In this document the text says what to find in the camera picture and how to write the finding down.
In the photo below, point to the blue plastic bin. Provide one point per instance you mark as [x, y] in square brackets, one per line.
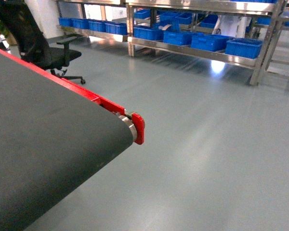
[143, 32]
[116, 28]
[210, 42]
[178, 38]
[80, 23]
[67, 22]
[97, 25]
[244, 47]

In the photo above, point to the steel conveyor end roller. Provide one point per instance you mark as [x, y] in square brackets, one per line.
[128, 122]

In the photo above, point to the black mesh office chair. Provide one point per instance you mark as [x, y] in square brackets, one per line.
[32, 45]

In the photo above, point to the red conveyor side rail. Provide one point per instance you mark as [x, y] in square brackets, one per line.
[137, 120]

